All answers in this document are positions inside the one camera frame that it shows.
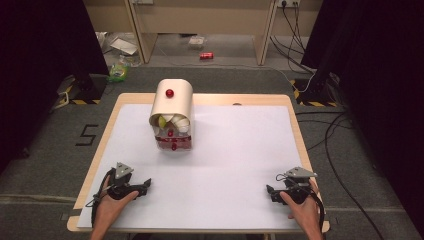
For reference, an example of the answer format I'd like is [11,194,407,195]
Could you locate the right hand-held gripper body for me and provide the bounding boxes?
[275,166,318,205]

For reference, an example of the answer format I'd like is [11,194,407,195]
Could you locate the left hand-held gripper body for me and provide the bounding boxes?
[105,162,148,201]

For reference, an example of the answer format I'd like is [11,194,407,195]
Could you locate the cream roll-top bread box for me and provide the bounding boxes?
[148,78,195,152]

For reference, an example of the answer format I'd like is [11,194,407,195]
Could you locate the person's left hand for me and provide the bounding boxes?
[94,176,140,229]

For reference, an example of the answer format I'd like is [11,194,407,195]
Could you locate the person's right hand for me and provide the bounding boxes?
[279,181,322,231]

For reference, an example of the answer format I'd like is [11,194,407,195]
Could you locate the white paper sheet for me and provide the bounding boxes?
[77,103,303,231]

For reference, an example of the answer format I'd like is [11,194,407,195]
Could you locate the black stand base hazard tape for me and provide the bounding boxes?
[57,73,109,106]
[289,73,338,108]

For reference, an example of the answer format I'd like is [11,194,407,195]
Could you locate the green snack bag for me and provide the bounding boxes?
[106,63,131,84]

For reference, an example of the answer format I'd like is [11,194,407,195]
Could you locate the black curtain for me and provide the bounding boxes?
[300,0,424,231]
[0,0,110,174]

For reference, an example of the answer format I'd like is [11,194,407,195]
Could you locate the clear plastic container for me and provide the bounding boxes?
[187,35,206,50]

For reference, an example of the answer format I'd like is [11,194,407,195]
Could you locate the beige desk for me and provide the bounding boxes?
[83,0,324,66]

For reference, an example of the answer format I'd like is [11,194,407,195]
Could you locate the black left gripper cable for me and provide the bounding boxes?
[85,168,116,228]

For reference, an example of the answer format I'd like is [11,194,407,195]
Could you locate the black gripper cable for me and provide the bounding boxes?
[309,181,326,234]
[85,168,116,228]

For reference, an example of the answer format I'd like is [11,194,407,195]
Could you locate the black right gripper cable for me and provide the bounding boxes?
[309,181,326,234]

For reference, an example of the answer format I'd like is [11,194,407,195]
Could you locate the black floor cables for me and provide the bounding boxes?
[294,110,388,240]

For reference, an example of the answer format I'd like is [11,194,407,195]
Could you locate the black plugged wall cables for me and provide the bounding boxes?
[269,2,317,75]

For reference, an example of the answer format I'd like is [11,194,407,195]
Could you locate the white wall socket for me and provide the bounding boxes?
[276,0,301,9]

